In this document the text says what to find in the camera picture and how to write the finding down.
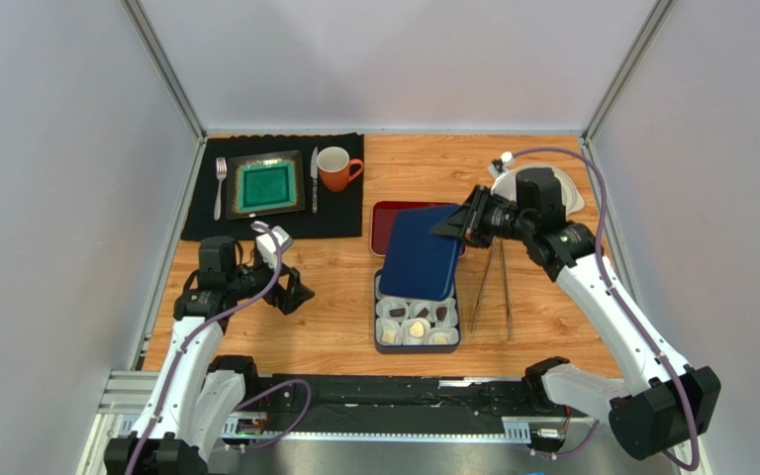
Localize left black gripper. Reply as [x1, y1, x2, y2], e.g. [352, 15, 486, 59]
[227, 249, 314, 315]

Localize metal serving tongs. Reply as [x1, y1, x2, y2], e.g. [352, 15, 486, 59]
[469, 238, 515, 341]

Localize navy box lid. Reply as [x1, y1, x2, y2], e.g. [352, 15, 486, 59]
[378, 204, 461, 301]

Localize white rounded chocolate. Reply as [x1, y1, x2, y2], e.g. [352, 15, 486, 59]
[409, 322, 425, 338]

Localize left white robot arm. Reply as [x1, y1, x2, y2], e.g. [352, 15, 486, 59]
[103, 222, 315, 474]

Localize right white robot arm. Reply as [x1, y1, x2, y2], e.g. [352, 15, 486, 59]
[431, 167, 721, 460]

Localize red lacquer tray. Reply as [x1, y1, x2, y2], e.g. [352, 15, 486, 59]
[370, 200, 467, 262]

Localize black placemat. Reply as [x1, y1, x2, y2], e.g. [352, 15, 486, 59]
[180, 133, 364, 241]

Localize navy box with paper cups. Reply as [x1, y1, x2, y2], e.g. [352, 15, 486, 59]
[373, 270, 462, 354]

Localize green square plate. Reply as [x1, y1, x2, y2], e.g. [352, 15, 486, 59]
[225, 149, 306, 220]

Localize white round plate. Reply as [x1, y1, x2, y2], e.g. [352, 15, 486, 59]
[487, 163, 585, 216]

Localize table knife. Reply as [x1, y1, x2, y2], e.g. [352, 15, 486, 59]
[310, 146, 319, 214]

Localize orange mug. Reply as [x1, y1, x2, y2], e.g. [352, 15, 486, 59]
[317, 146, 364, 193]

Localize silver fork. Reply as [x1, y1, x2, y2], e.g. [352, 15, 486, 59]
[213, 156, 228, 221]

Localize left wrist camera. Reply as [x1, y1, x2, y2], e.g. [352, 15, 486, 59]
[255, 226, 294, 269]

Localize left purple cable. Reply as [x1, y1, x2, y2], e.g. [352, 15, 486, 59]
[123, 220, 312, 475]

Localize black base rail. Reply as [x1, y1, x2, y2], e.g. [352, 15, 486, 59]
[237, 374, 583, 435]

